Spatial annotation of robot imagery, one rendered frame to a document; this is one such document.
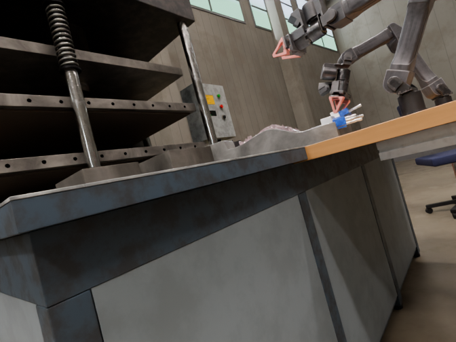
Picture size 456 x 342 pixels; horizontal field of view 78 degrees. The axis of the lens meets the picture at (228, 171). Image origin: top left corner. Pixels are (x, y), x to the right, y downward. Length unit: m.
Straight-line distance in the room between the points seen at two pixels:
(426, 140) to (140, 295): 0.64
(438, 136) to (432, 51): 9.37
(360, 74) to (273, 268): 10.00
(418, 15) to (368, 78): 9.41
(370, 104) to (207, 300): 9.99
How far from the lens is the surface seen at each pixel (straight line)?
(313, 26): 1.15
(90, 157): 1.32
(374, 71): 10.39
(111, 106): 1.50
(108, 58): 1.66
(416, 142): 0.75
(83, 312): 0.43
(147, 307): 0.47
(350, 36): 10.87
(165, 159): 0.72
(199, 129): 1.97
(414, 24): 1.04
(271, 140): 0.99
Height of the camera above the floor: 0.76
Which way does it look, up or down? 2 degrees up
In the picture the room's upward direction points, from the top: 15 degrees counter-clockwise
